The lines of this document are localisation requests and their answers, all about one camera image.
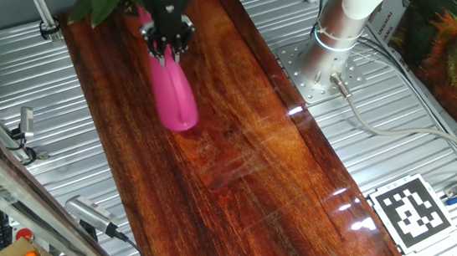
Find thick grey base cable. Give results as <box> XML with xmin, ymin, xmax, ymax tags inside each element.
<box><xmin>322</xmin><ymin>71</ymin><xmax>457</xmax><ymax>167</ymax></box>

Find grey box with red button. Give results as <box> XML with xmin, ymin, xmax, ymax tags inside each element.
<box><xmin>7</xmin><ymin>218</ymin><xmax>38</xmax><ymax>244</ymax></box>

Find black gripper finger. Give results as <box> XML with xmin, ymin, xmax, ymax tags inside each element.
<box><xmin>170</xmin><ymin>14</ymin><xmax>197</xmax><ymax>64</ymax></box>
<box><xmin>135</xmin><ymin>19</ymin><xmax>171</xmax><ymax>68</ymax></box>

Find silver ribbed depth camera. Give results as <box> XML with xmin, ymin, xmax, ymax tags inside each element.
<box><xmin>62</xmin><ymin>194</ymin><xmax>121</xmax><ymax>236</ymax></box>

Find black arm base cables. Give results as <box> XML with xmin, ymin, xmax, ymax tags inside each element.
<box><xmin>312</xmin><ymin>0</ymin><xmax>326</xmax><ymax>40</ymax></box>

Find thin cables beside poster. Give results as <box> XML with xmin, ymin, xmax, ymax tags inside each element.
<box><xmin>345</xmin><ymin>24</ymin><xmax>457</xmax><ymax>170</ymax></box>

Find black white fiducial marker board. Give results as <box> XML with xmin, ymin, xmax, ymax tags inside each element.
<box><xmin>362</xmin><ymin>168</ymin><xmax>457</xmax><ymax>256</ymax></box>

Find brown cardboard box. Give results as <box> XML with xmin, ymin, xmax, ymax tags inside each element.
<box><xmin>0</xmin><ymin>234</ymin><xmax>63</xmax><ymax>256</ymax></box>

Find glossy wood grain board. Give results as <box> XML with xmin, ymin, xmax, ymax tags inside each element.
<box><xmin>33</xmin><ymin>0</ymin><xmax>434</xmax><ymax>256</ymax></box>

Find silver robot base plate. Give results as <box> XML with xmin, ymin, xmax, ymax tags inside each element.
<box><xmin>270</xmin><ymin>35</ymin><xmax>367</xmax><ymax>110</ymax></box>

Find black camera cable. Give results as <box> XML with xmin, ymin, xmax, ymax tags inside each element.
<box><xmin>105</xmin><ymin>223</ymin><xmax>152</xmax><ymax>256</ymax></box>

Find small silver camera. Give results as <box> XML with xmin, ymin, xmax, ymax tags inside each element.
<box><xmin>17</xmin><ymin>105</ymin><xmax>38</xmax><ymax>142</ymax></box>

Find small metal corner bracket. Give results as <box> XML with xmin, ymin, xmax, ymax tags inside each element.
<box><xmin>443</xmin><ymin>181</ymin><xmax>457</xmax><ymax>200</ymax></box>

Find white printed carton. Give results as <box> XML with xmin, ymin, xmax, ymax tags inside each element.
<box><xmin>362</xmin><ymin>0</ymin><xmax>414</xmax><ymax>70</ymax></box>

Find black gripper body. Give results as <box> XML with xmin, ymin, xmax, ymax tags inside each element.
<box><xmin>140</xmin><ymin>0</ymin><xmax>191</xmax><ymax>38</ymax></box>

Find pink plastic watering can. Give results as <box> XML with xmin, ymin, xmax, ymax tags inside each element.
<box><xmin>124</xmin><ymin>3</ymin><xmax>210</xmax><ymax>135</ymax></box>

